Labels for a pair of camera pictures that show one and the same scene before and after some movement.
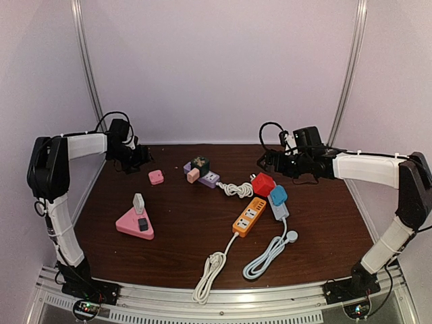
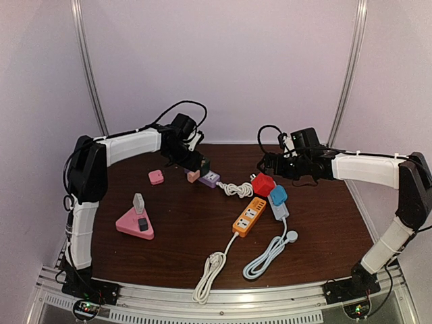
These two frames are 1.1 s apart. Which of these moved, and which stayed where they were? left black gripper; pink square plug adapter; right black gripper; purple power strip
Moved: left black gripper
Stayed: pink square plug adapter; purple power strip; right black gripper
